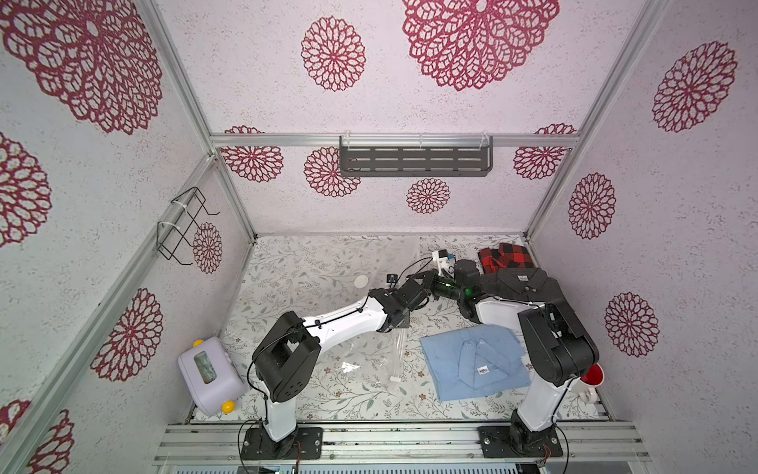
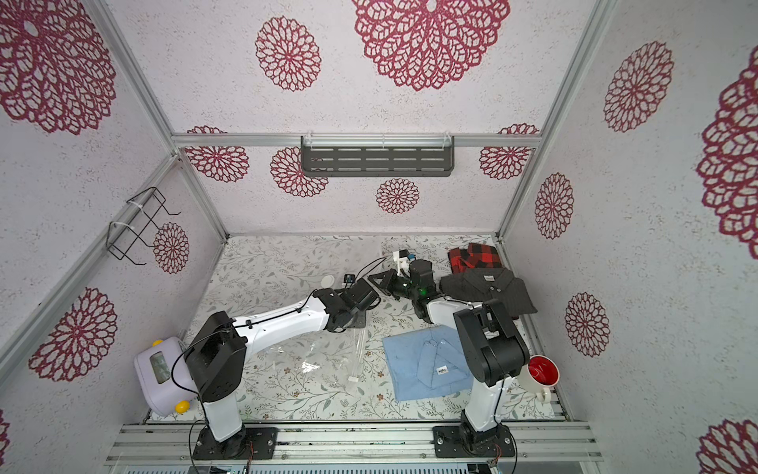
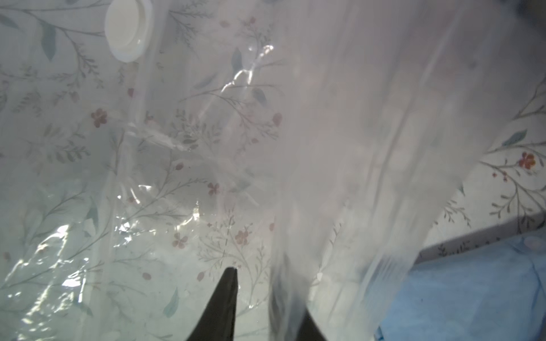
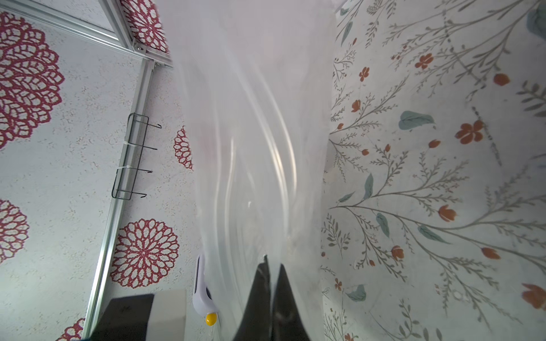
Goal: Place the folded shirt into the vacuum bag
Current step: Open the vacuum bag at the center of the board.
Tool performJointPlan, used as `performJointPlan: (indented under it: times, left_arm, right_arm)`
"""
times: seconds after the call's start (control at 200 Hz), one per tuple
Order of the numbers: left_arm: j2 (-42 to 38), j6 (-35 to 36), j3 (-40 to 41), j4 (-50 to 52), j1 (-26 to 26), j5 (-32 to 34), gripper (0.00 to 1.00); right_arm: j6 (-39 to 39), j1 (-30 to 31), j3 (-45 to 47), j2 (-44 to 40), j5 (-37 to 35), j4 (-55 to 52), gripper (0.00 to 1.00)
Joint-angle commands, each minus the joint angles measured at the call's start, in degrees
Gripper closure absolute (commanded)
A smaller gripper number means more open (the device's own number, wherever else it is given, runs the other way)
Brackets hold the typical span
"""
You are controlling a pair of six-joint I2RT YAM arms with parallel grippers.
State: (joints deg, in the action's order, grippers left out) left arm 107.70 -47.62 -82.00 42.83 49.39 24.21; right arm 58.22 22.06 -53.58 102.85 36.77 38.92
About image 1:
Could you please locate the lilac toy toaster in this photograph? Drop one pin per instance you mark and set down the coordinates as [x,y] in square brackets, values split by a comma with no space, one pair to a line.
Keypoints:
[212,380]

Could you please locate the red white mug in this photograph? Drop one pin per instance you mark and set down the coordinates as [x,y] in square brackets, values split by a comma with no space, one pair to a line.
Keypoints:
[586,387]

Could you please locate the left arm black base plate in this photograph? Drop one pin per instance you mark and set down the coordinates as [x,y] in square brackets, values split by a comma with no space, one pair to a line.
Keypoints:
[281,443]

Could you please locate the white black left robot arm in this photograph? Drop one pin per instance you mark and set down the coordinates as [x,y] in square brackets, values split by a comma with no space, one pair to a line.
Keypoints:
[285,359]

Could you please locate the dark grey wall shelf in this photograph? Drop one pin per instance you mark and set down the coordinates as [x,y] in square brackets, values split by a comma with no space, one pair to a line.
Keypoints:
[414,161]

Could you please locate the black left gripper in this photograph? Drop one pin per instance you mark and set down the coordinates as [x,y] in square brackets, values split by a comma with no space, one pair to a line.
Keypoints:
[407,321]

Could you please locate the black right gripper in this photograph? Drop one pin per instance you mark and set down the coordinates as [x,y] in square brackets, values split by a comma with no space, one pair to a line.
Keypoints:
[442,287]

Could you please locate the dark grey shirt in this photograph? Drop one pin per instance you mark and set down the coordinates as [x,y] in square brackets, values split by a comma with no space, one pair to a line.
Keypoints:
[526,285]

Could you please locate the red black plaid shirt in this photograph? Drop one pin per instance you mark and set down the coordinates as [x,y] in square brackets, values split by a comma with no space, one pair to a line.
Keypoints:
[506,256]

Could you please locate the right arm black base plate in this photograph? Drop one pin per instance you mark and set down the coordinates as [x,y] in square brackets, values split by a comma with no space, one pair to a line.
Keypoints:
[511,441]

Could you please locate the clear plastic vacuum bag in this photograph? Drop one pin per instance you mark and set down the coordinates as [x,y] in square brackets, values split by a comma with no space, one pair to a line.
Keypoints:
[311,275]

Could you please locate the black wire wall rack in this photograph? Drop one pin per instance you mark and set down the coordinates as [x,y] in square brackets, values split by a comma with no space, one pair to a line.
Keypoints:
[174,234]

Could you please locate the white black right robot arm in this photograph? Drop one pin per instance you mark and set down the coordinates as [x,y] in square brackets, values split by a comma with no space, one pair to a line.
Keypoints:
[556,343]

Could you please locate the aluminium mounting rail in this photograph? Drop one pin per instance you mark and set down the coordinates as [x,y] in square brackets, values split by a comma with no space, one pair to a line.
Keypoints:
[427,442]

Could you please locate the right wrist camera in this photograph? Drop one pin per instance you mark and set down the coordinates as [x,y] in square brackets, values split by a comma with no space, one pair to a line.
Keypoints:
[444,261]

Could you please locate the light blue shirt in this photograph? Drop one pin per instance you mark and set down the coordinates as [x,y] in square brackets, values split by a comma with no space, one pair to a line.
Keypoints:
[475,362]

